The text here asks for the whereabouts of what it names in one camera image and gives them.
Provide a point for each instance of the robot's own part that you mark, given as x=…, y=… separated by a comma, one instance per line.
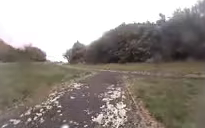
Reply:
x=65, y=126

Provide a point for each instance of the grass field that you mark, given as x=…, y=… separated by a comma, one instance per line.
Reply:
x=176, y=96

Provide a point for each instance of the grass verge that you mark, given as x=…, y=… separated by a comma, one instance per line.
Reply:
x=20, y=83

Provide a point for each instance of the dense row of trees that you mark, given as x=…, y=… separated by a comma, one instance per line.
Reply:
x=163, y=40

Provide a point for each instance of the dark asphalt path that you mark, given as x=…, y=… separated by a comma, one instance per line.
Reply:
x=86, y=100

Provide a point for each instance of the row of brownish trees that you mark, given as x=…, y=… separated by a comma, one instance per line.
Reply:
x=13, y=51

